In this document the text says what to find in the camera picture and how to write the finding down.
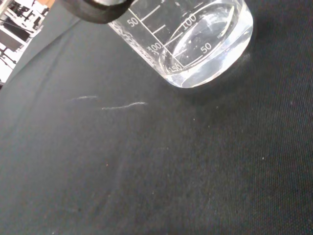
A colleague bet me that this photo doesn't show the black cloth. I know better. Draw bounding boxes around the black cloth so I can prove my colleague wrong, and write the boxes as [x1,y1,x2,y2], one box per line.
[0,0,313,235]

